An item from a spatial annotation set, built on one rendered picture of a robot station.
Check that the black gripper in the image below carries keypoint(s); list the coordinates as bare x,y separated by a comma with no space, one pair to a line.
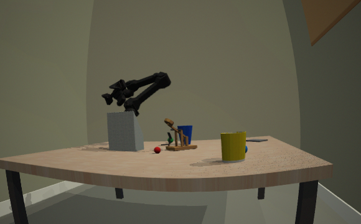
118,86

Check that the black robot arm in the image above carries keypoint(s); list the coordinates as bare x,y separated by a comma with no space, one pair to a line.
159,80

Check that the red ball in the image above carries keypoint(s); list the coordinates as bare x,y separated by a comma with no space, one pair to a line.
157,150

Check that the yellow mug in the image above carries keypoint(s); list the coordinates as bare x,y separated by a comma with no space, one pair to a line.
233,146

